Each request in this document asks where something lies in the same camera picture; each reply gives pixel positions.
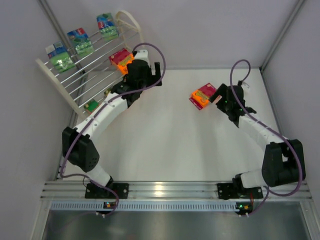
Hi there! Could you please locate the aluminium mounting rail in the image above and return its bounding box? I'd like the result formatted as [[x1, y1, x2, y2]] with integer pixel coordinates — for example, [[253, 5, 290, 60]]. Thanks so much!
[[39, 180, 312, 212]]

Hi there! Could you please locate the orange pink Scrub Mommy box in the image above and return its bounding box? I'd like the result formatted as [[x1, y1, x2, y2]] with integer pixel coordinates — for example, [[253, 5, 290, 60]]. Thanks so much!
[[109, 48, 134, 75]]

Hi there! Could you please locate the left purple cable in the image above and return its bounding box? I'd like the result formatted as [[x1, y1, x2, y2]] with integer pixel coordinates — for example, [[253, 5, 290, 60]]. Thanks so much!
[[59, 42, 167, 218]]

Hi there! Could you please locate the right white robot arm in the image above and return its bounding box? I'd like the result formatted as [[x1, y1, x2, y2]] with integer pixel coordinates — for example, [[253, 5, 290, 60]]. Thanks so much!
[[209, 83, 306, 197]]

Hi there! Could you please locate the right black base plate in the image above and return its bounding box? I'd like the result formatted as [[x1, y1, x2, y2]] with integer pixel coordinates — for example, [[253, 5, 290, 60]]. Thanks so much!
[[216, 183, 240, 200]]

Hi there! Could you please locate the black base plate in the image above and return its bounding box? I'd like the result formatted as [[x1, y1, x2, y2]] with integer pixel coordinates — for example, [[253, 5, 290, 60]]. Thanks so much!
[[84, 183, 129, 199], [216, 183, 240, 200]]

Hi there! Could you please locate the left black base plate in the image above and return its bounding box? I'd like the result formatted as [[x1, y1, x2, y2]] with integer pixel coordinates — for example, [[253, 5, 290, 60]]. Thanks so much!
[[84, 183, 129, 199]]

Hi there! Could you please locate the cream chrome wire shelf rack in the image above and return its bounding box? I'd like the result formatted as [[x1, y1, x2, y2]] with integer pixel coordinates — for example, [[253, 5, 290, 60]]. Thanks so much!
[[36, 10, 144, 120]]

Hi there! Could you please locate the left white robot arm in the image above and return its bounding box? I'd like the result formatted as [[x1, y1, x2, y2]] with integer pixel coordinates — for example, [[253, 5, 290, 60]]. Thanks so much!
[[62, 49, 164, 191]]

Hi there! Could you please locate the orange box barcode side up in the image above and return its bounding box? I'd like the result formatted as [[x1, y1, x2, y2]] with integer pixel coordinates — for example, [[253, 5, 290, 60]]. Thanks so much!
[[103, 90, 111, 98]]

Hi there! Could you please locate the blue green Vileda sponge pack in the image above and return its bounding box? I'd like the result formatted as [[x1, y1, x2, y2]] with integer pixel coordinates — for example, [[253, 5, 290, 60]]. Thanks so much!
[[45, 41, 75, 73]]

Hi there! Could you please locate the orange green Sponge Daddy box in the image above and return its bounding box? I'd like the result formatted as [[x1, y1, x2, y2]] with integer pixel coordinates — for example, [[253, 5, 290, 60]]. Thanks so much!
[[83, 99, 100, 113]]

